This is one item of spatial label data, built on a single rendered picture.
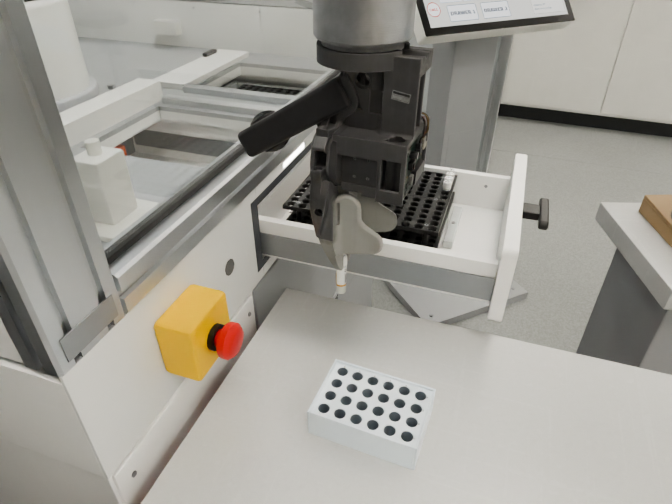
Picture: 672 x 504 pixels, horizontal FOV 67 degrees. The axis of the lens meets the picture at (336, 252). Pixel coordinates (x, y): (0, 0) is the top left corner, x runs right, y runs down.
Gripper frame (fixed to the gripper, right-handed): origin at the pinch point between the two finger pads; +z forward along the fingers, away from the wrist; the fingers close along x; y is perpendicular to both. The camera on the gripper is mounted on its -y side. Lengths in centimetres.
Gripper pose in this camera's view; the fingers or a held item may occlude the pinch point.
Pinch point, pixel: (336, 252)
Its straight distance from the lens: 50.4
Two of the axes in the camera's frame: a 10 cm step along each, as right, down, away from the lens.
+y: 9.2, 2.3, -3.1
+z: -0.1, 8.2, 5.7
